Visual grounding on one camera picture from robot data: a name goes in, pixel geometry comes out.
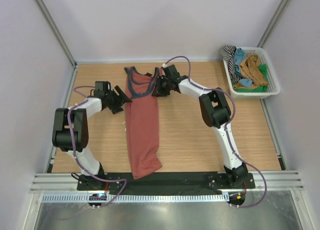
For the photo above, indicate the right aluminium frame post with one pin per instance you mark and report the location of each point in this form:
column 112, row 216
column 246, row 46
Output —
column 281, row 8

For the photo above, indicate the white perforated plastic basket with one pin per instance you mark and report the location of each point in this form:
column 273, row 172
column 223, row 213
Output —
column 273, row 87

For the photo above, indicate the aluminium frame post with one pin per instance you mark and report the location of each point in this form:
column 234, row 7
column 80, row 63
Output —
column 281, row 8
column 54, row 29

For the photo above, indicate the green garment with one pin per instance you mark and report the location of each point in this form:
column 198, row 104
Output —
column 258, row 75

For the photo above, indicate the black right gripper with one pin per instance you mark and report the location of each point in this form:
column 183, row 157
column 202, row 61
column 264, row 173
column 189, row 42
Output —
column 158, row 91

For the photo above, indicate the striped black white garment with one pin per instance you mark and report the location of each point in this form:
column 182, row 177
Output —
column 227, row 52

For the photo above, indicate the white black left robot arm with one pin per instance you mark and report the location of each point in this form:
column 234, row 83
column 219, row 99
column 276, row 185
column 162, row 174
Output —
column 70, row 131

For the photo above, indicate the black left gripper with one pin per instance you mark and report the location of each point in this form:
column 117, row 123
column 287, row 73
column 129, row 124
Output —
column 120, row 100

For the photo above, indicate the tan brown garment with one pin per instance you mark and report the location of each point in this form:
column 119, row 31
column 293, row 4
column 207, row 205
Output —
column 251, row 60

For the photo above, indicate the left aluminium frame post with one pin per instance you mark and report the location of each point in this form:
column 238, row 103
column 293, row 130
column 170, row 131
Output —
column 54, row 29

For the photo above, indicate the light blue garment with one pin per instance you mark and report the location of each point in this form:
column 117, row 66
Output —
column 239, row 56

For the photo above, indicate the red graphic tank top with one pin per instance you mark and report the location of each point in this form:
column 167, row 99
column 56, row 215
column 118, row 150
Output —
column 142, row 122

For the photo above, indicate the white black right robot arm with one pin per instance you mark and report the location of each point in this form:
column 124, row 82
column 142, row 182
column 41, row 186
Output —
column 215, row 113

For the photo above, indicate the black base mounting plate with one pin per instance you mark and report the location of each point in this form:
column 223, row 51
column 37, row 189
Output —
column 174, row 182

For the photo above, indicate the aluminium slotted rail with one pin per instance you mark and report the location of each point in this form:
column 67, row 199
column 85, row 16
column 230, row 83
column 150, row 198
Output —
column 99, row 198

